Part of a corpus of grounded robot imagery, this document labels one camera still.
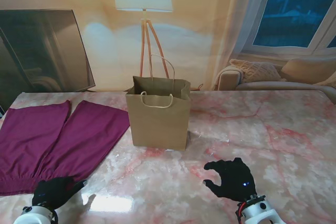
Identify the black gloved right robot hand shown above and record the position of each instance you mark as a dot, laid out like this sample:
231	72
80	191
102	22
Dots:
233	179

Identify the plain tan cushion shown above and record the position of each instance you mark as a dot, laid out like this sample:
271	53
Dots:
307	70

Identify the white framed window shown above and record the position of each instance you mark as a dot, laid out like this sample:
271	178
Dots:
294	14

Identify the sheer white curtain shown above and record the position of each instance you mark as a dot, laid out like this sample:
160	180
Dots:
236	24

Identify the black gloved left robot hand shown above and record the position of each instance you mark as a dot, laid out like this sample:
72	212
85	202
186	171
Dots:
55	191

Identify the knitted beige cushion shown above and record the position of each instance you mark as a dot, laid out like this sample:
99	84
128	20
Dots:
257	70

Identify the flat screen television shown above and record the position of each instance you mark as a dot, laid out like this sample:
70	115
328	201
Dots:
39	51

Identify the kraft paper bag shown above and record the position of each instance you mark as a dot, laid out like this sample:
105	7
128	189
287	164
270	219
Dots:
157	127

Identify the purple shorts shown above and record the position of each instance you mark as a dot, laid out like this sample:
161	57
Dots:
52	142

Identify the beige sofa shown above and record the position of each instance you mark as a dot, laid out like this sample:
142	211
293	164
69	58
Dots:
275	85

